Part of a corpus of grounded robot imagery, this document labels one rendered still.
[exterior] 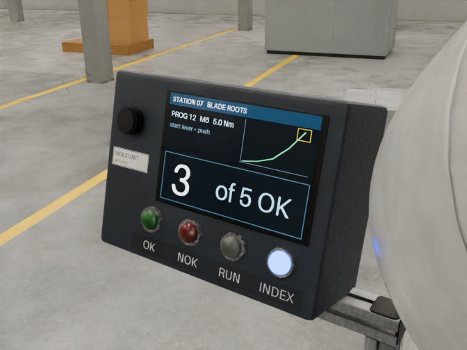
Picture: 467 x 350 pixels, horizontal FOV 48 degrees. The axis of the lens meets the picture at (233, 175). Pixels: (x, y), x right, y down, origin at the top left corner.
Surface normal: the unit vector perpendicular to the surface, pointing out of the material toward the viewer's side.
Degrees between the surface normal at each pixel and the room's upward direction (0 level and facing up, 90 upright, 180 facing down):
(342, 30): 90
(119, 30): 90
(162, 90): 75
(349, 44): 90
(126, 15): 90
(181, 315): 0
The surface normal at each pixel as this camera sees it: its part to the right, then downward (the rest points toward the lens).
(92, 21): -0.37, 0.36
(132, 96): -0.54, 0.07
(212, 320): 0.00, -0.92
